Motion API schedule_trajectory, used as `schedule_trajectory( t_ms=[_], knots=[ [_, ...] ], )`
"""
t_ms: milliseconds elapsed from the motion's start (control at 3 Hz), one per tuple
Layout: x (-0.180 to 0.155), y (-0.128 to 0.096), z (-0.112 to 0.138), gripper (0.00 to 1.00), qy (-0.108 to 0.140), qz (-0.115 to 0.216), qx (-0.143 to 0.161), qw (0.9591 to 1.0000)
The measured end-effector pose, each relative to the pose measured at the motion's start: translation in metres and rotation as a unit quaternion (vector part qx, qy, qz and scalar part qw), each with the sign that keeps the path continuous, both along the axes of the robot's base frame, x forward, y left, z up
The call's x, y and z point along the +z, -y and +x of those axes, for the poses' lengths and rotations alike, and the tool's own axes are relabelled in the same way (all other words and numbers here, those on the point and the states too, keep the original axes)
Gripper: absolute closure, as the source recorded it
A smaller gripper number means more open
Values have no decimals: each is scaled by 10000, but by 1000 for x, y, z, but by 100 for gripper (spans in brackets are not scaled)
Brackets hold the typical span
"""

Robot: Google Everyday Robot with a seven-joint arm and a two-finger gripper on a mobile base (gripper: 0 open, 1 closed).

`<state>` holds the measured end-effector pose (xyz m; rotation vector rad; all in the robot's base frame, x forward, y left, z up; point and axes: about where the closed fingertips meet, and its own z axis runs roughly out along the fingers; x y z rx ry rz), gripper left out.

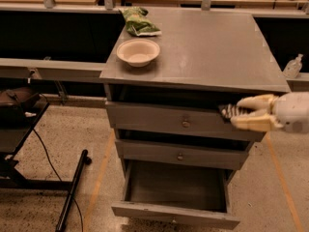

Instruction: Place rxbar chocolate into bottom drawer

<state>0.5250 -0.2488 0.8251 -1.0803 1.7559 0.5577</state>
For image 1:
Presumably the open bottom grey drawer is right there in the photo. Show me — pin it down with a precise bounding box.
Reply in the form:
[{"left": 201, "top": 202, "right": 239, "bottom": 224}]
[{"left": 112, "top": 160, "right": 239, "bottom": 230}]

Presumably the white paper bowl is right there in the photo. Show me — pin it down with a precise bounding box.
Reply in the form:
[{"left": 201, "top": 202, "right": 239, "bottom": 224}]
[{"left": 116, "top": 39, "right": 160, "bottom": 68}]

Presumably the dark rxbar chocolate bar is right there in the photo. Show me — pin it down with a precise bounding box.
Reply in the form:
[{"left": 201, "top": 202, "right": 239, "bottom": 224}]
[{"left": 218, "top": 103, "right": 251, "bottom": 121}]

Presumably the top grey drawer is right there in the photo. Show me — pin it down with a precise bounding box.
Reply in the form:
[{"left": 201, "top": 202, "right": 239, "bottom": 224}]
[{"left": 105, "top": 101, "right": 265, "bottom": 142}]

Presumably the black floor cable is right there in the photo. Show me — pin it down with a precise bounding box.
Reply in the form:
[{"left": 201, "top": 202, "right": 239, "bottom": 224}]
[{"left": 32, "top": 128, "right": 85, "bottom": 232}]

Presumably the black cart with bag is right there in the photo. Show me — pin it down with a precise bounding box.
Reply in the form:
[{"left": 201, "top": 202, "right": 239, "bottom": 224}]
[{"left": 0, "top": 87, "right": 92, "bottom": 232}]

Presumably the green chip bag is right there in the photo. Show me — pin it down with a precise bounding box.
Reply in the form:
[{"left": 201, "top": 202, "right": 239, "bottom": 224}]
[{"left": 120, "top": 7, "right": 161, "bottom": 37}]

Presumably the middle grey drawer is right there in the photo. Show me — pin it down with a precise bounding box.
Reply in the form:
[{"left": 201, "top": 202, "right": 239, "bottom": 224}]
[{"left": 116, "top": 139, "right": 248, "bottom": 170}]

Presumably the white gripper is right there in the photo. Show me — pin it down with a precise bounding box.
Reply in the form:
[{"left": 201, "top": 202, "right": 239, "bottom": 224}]
[{"left": 230, "top": 92, "right": 309, "bottom": 133}]

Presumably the grey wooden drawer cabinet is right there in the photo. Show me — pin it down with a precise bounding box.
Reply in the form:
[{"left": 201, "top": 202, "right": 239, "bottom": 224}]
[{"left": 99, "top": 6, "right": 292, "bottom": 176}]

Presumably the grey bench rail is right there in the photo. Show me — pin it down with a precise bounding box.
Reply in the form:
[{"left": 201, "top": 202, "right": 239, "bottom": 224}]
[{"left": 0, "top": 58, "right": 105, "bottom": 83}]

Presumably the clear sanitizer bottle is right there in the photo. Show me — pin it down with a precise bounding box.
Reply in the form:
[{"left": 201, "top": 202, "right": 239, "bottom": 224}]
[{"left": 283, "top": 54, "right": 303, "bottom": 78}]

